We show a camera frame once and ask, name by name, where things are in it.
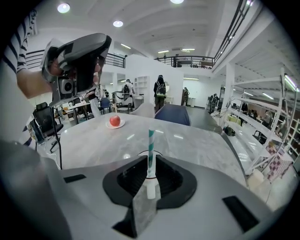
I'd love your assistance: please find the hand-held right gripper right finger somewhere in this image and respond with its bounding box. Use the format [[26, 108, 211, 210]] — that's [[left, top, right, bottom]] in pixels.
[[155, 154, 198, 210]]

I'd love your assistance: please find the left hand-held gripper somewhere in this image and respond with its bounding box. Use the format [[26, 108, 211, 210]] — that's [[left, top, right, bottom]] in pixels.
[[40, 32, 113, 108]]

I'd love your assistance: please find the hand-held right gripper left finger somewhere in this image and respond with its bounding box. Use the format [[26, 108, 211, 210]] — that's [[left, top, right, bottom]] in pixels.
[[102, 155, 148, 208]]

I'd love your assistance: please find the teal white striped straw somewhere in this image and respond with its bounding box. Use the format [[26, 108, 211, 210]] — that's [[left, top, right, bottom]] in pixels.
[[146, 127, 157, 200]]

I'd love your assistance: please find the person's left forearm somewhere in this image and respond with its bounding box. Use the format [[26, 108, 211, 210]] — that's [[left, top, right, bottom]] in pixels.
[[16, 68, 54, 99]]

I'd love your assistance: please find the person's left hand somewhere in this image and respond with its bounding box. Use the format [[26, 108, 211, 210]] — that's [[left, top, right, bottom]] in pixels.
[[48, 55, 103, 86]]

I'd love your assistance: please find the black stair railing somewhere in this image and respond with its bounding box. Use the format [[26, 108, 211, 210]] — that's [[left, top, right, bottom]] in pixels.
[[104, 53, 127, 69]]

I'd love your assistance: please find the white desk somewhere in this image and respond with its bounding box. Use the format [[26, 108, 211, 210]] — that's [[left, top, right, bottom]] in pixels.
[[67, 102, 91, 125]]

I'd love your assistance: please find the small blue chair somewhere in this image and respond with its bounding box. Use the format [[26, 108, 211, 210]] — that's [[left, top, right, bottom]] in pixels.
[[98, 97, 113, 115]]

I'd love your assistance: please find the white plate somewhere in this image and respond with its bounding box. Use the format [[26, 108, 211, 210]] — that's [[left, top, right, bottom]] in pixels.
[[105, 120, 126, 130]]

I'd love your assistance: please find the red apple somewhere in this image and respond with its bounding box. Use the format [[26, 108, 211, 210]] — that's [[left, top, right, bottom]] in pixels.
[[109, 114, 121, 128]]

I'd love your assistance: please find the white bookshelf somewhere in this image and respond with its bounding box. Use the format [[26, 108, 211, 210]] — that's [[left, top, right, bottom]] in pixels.
[[134, 75, 151, 96]]

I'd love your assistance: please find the black office chair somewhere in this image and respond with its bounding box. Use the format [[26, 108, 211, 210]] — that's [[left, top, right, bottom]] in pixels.
[[32, 102, 64, 153]]

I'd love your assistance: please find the striped shirt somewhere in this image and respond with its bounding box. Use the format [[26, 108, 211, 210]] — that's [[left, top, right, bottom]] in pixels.
[[0, 9, 39, 147]]

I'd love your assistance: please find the light grey chair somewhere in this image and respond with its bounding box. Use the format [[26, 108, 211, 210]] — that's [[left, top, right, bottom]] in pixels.
[[129, 102, 156, 119]]

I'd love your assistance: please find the white metal shelving rack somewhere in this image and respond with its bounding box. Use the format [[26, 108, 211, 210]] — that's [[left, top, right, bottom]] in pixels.
[[222, 67, 300, 175]]

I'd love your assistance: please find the black mezzanine railing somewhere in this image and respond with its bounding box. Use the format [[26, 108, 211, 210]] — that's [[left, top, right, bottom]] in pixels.
[[154, 54, 216, 69]]

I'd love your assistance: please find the checkered mat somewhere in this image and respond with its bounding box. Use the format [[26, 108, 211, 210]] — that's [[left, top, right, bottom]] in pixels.
[[266, 151, 294, 181]]

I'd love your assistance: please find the black slanted railing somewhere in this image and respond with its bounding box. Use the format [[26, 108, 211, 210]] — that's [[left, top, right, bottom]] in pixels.
[[213, 0, 254, 62]]

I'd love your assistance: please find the wooden frame chair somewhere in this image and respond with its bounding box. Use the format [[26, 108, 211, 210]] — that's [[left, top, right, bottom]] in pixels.
[[115, 97, 135, 113]]

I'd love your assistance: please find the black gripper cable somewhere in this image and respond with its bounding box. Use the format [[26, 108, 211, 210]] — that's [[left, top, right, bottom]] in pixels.
[[50, 105, 63, 170]]

